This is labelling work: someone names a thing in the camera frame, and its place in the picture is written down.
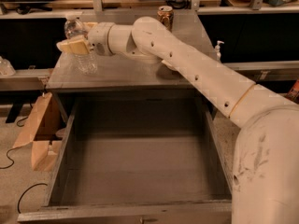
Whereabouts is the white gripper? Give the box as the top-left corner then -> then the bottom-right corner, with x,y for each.
56,22 -> 114,56

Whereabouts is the clear plastic water bottle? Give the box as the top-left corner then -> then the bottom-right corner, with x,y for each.
64,15 -> 97,75

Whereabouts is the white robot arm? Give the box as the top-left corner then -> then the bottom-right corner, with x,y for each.
57,17 -> 299,224

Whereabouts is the grey cabinet with top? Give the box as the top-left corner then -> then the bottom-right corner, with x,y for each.
47,10 -> 217,119

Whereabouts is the open grey top drawer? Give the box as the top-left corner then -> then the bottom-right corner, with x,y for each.
18,97 -> 231,224

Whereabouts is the white pump dispenser bottle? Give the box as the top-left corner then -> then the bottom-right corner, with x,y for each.
214,40 -> 224,61

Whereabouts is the gold crumpled soda can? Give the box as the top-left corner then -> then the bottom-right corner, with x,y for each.
157,6 -> 174,31

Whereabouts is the white ceramic bowl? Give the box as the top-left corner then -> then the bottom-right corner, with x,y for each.
162,60 -> 178,72

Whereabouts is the clear plastic container at left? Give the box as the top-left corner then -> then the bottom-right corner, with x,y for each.
0,56 -> 16,77

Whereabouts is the open cardboard box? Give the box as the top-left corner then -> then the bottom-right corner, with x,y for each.
13,92 -> 62,172

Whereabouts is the orange box at right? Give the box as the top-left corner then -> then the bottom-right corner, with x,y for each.
286,79 -> 299,104

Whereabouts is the black cable on floor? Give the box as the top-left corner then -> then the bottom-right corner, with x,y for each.
0,115 -> 49,215

